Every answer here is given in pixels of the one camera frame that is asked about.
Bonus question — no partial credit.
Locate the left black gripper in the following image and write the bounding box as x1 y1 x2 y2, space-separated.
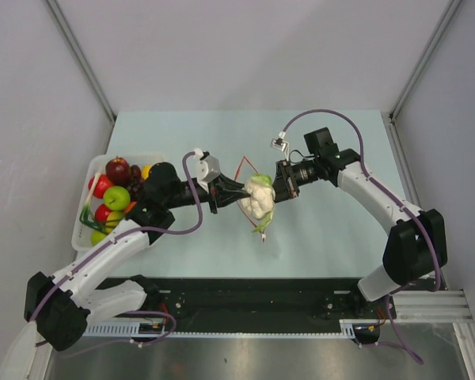
164 172 249 214

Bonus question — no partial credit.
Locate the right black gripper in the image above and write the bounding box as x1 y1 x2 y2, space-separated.
263 158 320 207

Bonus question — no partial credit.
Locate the white cauliflower toy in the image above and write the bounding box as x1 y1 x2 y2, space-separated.
238 173 275 234

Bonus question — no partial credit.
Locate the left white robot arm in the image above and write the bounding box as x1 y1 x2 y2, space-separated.
24 156 250 352

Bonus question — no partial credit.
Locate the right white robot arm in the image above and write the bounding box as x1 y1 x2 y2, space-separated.
273 127 448 317

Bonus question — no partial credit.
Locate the white plastic food tray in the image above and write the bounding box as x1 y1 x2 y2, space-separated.
71 153 165 252

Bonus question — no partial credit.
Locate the yellow lemon toy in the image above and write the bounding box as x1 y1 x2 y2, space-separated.
141 164 155 180

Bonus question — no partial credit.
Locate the purple grapes toy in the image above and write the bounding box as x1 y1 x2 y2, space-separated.
125 165 144 201

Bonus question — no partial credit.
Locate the orange fruit toy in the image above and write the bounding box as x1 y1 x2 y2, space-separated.
123 201 137 214

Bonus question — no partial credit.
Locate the dark red apple toy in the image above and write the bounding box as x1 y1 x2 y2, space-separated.
105 157 131 187

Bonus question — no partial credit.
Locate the green apple toy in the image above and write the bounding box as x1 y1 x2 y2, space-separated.
103 186 131 211

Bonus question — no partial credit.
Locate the red tomato toy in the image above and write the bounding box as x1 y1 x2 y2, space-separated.
87 174 114 200

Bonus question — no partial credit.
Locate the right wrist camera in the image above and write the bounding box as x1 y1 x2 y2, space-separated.
270 131 290 158

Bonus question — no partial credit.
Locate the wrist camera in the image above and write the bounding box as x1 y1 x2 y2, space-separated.
270 131 290 158
194 148 221 192

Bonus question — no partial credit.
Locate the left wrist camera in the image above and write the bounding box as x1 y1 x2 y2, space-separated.
194 148 221 192

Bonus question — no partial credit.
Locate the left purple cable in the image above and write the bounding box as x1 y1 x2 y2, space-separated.
27 150 205 357

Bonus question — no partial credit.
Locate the purple cable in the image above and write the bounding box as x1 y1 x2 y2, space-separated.
280 108 449 366
27 150 205 357

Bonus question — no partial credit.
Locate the right aluminium frame post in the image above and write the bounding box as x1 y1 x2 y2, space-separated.
391 0 463 118

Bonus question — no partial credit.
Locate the aluminium frame post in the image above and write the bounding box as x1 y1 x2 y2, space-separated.
41 0 117 122
391 0 463 118

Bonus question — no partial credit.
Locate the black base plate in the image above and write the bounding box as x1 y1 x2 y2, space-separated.
98 277 397 334

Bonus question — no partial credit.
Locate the white cable duct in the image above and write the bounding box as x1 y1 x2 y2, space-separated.
82 320 357 338

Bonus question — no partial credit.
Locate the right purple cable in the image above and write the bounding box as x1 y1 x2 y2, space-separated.
280 108 449 366

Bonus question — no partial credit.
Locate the left aluminium frame post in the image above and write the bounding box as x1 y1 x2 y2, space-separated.
41 0 117 122

